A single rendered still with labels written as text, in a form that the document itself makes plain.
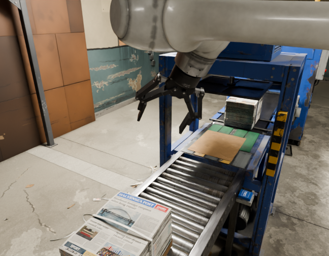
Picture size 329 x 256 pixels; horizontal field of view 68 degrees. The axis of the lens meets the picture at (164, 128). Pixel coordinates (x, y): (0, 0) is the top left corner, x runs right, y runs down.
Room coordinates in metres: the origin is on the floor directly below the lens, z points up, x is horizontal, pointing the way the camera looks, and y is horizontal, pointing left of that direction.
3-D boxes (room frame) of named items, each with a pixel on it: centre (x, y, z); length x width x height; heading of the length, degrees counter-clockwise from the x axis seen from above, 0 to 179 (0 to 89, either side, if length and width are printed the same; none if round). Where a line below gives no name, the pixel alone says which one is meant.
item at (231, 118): (2.43, -0.83, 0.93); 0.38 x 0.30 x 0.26; 149
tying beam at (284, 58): (1.94, -0.53, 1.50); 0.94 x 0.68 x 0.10; 59
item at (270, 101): (2.91, -1.12, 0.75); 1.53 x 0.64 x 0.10; 149
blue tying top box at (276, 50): (1.94, -0.53, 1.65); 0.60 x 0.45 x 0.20; 59
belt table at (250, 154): (1.94, -0.54, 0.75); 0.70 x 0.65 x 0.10; 149
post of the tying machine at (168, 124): (1.91, -0.01, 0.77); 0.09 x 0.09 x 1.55; 59
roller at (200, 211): (1.18, -0.08, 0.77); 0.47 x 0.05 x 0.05; 59
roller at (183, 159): (1.57, -0.31, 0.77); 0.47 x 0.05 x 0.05; 59
